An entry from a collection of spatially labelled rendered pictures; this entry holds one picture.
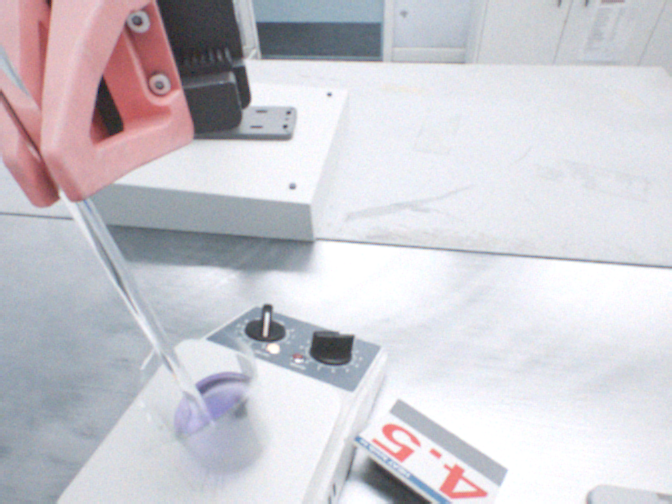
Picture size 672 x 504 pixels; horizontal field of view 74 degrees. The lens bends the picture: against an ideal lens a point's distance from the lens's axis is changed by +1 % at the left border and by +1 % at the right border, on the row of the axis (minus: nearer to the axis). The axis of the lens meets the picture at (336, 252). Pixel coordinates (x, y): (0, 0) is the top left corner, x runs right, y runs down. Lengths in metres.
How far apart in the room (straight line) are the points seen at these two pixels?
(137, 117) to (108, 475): 0.19
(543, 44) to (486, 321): 2.37
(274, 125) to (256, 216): 0.14
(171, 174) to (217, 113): 0.34
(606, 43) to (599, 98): 1.98
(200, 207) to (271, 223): 0.08
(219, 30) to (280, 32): 3.18
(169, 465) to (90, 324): 0.24
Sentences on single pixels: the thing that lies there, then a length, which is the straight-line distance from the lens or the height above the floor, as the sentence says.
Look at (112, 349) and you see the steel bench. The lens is 0.46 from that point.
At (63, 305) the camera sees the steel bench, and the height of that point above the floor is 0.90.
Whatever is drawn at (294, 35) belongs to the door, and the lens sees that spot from 3.35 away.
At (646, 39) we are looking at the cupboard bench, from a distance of 2.86.
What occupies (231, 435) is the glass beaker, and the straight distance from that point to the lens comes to 0.22.
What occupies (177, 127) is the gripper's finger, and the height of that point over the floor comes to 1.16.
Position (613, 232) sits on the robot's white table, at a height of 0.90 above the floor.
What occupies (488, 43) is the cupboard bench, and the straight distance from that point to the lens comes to 2.68.
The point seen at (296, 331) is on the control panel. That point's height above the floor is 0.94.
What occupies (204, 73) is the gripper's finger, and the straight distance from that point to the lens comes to 0.19.
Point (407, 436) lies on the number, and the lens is 0.35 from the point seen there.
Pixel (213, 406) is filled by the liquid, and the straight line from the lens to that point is 0.25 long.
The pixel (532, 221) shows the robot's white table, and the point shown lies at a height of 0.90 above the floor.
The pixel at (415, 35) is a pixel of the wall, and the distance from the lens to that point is 3.26.
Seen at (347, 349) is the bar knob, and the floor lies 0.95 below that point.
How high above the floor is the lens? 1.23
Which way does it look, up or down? 45 degrees down
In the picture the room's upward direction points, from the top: 4 degrees counter-clockwise
